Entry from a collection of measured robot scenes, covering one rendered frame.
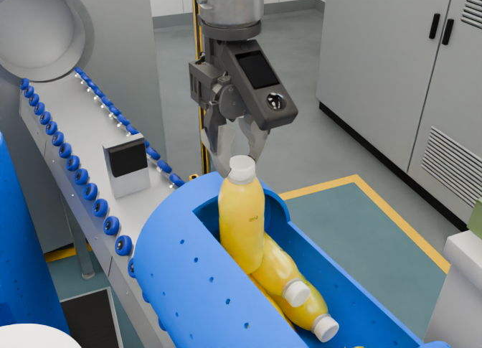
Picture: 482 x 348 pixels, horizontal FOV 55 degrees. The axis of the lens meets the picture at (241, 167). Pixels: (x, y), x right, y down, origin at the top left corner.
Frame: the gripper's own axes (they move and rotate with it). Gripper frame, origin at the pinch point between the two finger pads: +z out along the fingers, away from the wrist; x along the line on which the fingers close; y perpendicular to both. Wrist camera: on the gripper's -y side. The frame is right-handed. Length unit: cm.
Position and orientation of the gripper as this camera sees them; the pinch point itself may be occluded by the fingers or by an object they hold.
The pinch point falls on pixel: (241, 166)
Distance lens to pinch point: 64.9
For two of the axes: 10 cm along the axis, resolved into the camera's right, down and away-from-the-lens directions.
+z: 0.0, 8.2, 5.7
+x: -8.4, 3.1, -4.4
